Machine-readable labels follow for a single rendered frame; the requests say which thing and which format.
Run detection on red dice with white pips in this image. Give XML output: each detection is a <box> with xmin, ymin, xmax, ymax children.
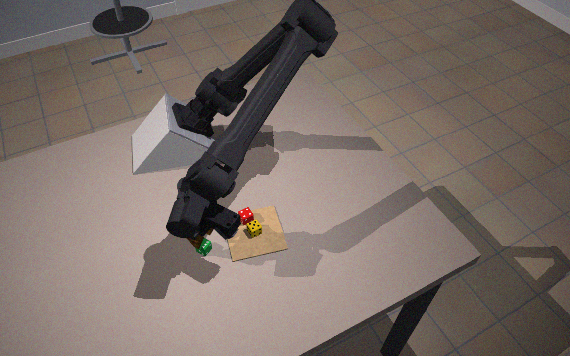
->
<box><xmin>238</xmin><ymin>207</ymin><xmax>254</xmax><ymax>225</ymax></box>

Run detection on green dice with white pips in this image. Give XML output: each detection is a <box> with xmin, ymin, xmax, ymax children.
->
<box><xmin>196</xmin><ymin>238</ymin><xmax>212</xmax><ymax>256</ymax></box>

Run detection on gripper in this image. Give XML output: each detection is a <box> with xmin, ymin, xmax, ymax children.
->
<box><xmin>187</xmin><ymin>225</ymin><xmax>213</xmax><ymax>249</ymax></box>

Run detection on tan mat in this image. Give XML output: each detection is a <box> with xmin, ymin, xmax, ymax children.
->
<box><xmin>228</xmin><ymin>205</ymin><xmax>288</xmax><ymax>262</ymax></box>

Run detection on yellow dice with black pips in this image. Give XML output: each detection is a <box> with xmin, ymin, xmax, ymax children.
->
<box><xmin>246</xmin><ymin>219</ymin><xmax>262</xmax><ymax>238</ymax></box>

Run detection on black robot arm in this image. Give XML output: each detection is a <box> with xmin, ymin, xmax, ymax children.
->
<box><xmin>166</xmin><ymin>0</ymin><xmax>338</xmax><ymax>240</ymax></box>

